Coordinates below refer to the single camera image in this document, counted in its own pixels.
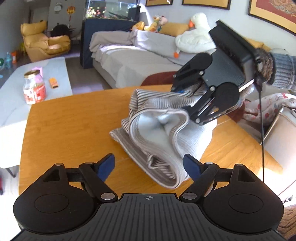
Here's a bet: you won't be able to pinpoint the small plush toys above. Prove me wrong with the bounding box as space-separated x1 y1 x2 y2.
130 15 169 33

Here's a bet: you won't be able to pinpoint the grey striped garment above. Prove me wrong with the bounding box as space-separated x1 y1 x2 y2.
110 83 217 189

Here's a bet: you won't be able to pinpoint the yellow leather armchair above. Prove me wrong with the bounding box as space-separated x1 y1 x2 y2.
21 21 71 62

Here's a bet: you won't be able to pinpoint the glass jar red label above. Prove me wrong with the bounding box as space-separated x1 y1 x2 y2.
23 70 47 105

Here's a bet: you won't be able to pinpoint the blue water bottle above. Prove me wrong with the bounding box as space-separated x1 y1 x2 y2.
4 52 13 69

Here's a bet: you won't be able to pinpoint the orange small packet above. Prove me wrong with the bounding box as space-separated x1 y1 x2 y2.
49 77 59 89

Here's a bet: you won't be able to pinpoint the red framed picture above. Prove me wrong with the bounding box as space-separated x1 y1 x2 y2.
182 0 231 10
248 0 296 35

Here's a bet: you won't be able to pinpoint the right gloved hand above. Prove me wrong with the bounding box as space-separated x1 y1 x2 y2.
257 48 295 92

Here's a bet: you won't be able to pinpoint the mustard cushion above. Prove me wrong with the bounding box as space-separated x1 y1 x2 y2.
159 22 189 37

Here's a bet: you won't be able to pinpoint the white goose plush toy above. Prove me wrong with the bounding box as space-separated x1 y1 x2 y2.
174 13 216 58

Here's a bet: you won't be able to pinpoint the pink small box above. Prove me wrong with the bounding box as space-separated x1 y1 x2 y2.
32 67 43 73

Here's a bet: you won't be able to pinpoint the grey sofa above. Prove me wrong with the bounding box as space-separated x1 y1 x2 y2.
91 30 194 88

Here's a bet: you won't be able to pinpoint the white coffee table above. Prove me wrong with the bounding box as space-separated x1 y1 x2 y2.
1 57 72 169

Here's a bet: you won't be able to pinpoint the beige blanket on sofa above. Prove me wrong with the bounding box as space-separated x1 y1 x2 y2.
89 30 137 52

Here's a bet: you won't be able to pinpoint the fish tank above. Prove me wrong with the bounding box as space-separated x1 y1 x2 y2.
83 1 140 21

